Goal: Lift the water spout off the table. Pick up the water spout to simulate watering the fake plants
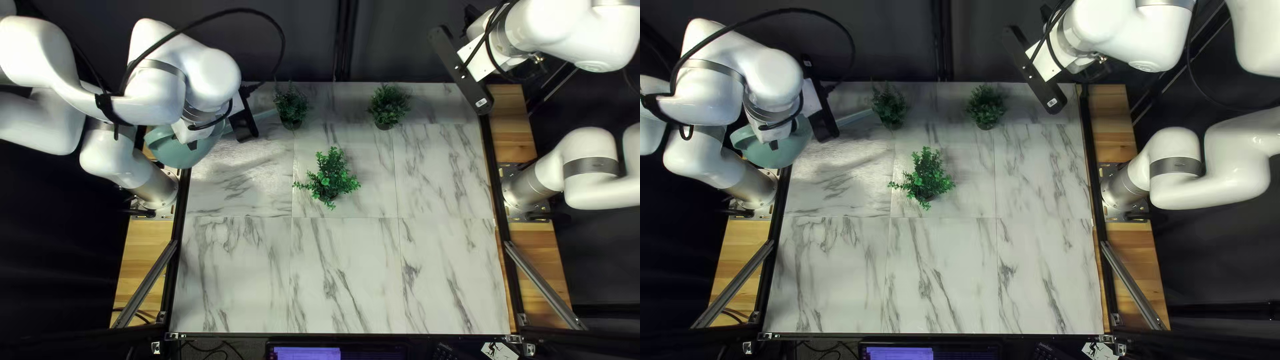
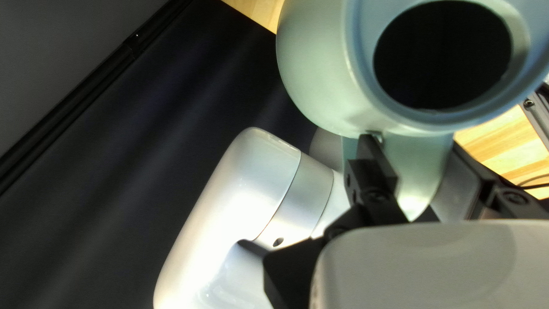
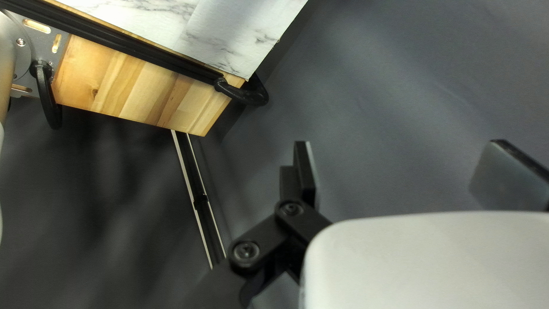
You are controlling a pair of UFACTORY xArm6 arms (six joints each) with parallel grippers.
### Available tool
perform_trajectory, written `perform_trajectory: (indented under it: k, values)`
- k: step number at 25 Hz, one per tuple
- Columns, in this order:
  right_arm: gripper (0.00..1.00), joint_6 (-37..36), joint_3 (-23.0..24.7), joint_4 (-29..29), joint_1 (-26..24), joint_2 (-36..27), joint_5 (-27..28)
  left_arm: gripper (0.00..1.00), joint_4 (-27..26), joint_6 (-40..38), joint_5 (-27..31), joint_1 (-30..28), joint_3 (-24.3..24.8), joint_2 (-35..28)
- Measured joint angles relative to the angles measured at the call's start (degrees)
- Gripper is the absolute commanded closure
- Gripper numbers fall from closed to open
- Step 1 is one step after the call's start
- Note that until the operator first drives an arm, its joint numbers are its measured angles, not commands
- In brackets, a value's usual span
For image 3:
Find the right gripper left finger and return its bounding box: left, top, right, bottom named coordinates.
left=227, top=141, right=333, bottom=307

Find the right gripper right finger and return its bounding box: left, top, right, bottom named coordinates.
left=469, top=139, right=549, bottom=212

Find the black cable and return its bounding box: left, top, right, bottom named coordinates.
left=214, top=76, right=270, bottom=107
left=29, top=60, right=64, bottom=130

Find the black frame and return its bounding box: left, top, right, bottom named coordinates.
left=0, top=0, right=228, bottom=270

